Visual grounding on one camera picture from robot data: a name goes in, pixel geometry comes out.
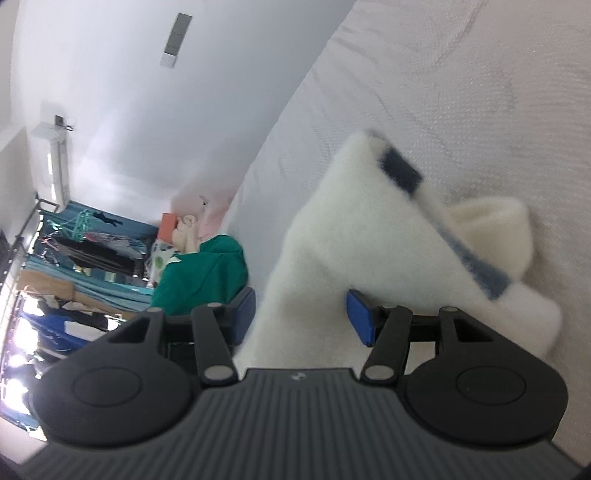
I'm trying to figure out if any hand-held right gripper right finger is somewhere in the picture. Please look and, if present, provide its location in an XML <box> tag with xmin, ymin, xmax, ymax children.
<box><xmin>346</xmin><ymin>288</ymin><xmax>498</xmax><ymax>385</ymax></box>

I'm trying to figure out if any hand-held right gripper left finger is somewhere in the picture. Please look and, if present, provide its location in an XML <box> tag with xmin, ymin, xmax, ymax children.
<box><xmin>106</xmin><ymin>286</ymin><xmax>257</xmax><ymax>387</ymax></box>

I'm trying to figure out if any cream sweater with blue stripes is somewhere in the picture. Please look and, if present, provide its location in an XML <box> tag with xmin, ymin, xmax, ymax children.
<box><xmin>233</xmin><ymin>130</ymin><xmax>564</xmax><ymax>371</ymax></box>

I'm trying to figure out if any rack of hanging clothes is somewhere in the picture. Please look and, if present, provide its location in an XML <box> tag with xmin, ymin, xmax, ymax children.
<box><xmin>0</xmin><ymin>198</ymin><xmax>160</xmax><ymax>430</ymax></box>

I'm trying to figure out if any green garment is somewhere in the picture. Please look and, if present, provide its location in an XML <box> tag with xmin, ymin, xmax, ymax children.
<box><xmin>150</xmin><ymin>234</ymin><xmax>250</xmax><ymax>317</ymax></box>

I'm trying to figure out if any white cloth with green dots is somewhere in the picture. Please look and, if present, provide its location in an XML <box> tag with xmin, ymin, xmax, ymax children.
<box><xmin>150</xmin><ymin>240</ymin><xmax>179</xmax><ymax>278</ymax></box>

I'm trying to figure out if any orange box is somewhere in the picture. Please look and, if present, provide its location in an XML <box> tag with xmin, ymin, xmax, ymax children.
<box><xmin>159</xmin><ymin>212</ymin><xmax>180</xmax><ymax>241</ymax></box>

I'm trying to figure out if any white air conditioner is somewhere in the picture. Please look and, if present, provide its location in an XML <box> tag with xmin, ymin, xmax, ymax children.
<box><xmin>30</xmin><ymin>121</ymin><xmax>71</xmax><ymax>205</ymax></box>

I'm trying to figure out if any grey wall plate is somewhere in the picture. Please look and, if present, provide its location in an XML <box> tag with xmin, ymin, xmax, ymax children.
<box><xmin>160</xmin><ymin>13</ymin><xmax>193</xmax><ymax>69</ymax></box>

